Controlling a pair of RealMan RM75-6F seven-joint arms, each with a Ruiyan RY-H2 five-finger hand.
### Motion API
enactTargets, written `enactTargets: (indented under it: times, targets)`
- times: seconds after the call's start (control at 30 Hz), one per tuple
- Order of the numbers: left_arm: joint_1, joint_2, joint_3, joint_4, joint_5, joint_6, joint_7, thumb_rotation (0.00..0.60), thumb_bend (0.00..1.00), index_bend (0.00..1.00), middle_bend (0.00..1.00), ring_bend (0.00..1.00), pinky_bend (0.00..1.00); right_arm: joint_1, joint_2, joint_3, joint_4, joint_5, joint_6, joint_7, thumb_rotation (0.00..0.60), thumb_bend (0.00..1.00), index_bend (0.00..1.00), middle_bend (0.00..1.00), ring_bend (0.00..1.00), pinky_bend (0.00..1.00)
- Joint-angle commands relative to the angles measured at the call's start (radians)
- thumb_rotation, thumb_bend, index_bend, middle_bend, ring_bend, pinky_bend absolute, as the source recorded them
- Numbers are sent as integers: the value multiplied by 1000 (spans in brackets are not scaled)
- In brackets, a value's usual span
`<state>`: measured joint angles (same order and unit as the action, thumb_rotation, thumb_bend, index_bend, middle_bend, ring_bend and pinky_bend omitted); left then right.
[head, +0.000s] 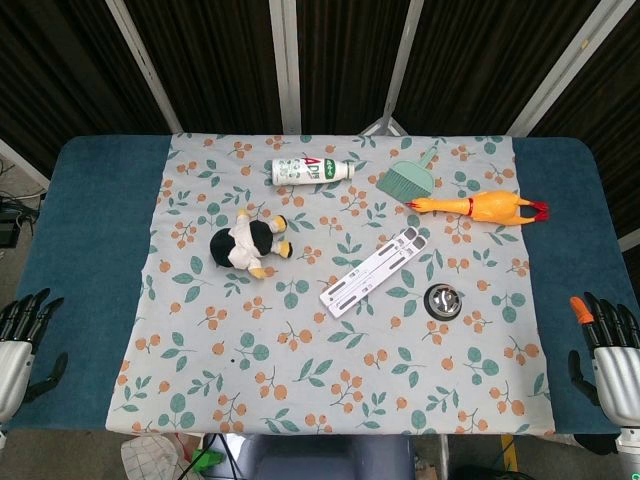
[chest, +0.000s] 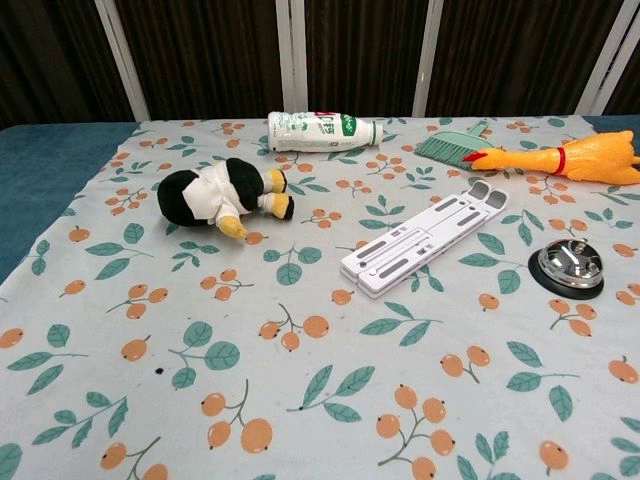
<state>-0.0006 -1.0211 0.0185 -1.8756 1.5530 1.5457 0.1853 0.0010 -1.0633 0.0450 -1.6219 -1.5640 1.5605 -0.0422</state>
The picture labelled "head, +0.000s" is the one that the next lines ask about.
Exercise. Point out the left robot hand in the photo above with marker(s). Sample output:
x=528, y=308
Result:
x=12, y=357

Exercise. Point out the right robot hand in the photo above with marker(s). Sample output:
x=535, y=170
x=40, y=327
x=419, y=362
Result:
x=617, y=370

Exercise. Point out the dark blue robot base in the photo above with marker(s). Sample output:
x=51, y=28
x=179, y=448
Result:
x=327, y=457

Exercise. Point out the blue table cover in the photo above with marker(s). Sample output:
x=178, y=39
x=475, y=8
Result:
x=95, y=250

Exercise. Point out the white checkered cloth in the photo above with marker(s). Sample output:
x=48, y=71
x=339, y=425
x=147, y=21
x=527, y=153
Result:
x=150, y=457

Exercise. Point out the yellow rubber chicken toy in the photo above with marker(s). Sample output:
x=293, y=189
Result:
x=477, y=206

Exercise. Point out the green plastic object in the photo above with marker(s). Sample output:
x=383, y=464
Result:
x=206, y=458

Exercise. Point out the black white penguin plush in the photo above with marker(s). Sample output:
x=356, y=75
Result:
x=247, y=241

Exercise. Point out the white folding laptop stand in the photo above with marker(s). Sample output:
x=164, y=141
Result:
x=373, y=272

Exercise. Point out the green dustpan brush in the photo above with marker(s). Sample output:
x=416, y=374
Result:
x=407, y=180

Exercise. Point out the floral patterned tablecloth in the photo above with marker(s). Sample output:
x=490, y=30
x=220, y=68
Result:
x=330, y=300

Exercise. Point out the white drink bottle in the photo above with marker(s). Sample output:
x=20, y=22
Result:
x=310, y=170

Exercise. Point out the white frame post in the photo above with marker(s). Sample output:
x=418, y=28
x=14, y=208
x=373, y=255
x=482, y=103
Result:
x=397, y=70
x=285, y=65
x=145, y=65
x=565, y=70

